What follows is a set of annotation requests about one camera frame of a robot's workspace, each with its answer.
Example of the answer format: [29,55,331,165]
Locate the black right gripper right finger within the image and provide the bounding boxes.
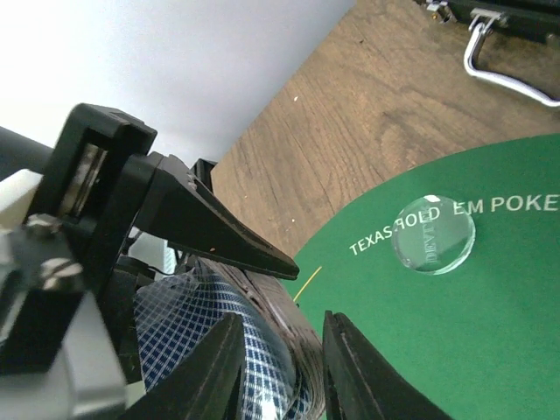
[322,311,450,419]

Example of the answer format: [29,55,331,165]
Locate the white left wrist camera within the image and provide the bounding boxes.
[1,169,127,419]

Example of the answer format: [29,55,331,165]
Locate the clear acrylic dealer button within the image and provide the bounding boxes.
[391,194,476,276]

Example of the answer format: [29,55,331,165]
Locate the black poker set case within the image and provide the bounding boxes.
[416,0,559,44]

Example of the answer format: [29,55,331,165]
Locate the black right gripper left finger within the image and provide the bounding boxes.
[124,313,245,419]

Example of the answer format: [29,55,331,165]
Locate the blue patterned card deck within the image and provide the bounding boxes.
[130,257,316,420]

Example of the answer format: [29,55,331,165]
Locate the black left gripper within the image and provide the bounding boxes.
[0,102,301,377]

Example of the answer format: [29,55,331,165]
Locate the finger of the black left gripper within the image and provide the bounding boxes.
[197,259,326,419]

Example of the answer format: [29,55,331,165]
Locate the round green poker mat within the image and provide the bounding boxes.
[287,134,559,419]

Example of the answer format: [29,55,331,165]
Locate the chrome case handle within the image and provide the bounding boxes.
[463,8,559,109]

